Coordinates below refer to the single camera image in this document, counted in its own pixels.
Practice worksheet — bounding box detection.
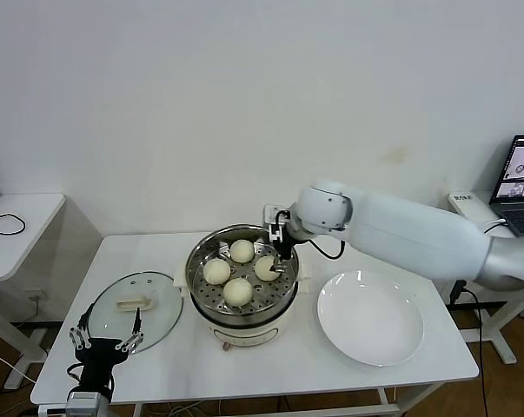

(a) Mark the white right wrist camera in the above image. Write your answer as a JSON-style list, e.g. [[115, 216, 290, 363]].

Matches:
[[262, 203, 291, 227]]

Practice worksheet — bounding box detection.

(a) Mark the thin white floor cable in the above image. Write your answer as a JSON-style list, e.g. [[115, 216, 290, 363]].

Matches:
[[0, 346, 36, 386]]

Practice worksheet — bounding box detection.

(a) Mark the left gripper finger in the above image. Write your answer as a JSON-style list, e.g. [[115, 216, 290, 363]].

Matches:
[[114, 306, 145, 354], [68, 301, 95, 352]]

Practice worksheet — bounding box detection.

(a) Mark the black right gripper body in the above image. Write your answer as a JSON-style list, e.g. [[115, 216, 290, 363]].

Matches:
[[269, 219, 295, 258]]

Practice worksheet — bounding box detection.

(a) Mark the white steamed baozi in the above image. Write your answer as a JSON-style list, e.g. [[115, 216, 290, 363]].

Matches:
[[254, 255, 280, 281], [229, 238, 255, 264], [222, 277, 254, 308], [202, 259, 232, 287]]

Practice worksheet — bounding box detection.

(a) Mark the white side table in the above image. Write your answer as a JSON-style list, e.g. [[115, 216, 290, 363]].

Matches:
[[0, 193, 67, 390], [446, 190, 524, 367]]

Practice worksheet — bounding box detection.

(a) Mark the perforated stainless steamer basket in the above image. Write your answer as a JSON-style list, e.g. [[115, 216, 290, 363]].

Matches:
[[185, 223, 301, 327]]

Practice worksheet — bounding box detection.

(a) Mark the black looped cable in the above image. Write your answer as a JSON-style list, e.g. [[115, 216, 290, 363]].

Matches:
[[0, 213, 28, 238]]

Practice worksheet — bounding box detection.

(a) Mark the glass lid with cream handle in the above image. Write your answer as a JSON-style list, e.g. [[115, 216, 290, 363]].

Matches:
[[86, 271, 185, 358]]

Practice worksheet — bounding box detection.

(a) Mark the round white plate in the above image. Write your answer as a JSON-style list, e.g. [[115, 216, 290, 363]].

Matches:
[[316, 270, 425, 368]]

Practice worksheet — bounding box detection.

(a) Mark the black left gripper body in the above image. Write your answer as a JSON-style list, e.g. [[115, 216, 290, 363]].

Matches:
[[74, 337, 129, 393]]

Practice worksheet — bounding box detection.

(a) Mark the grey open laptop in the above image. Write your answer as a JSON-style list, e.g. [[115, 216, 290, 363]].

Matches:
[[489, 135, 524, 239]]

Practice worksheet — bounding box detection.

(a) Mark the cream electric cooker pot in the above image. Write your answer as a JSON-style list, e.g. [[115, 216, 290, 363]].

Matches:
[[173, 254, 314, 353]]

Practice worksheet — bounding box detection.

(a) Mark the black cable with adapter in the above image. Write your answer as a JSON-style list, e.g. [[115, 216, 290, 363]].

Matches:
[[448, 280, 493, 417]]

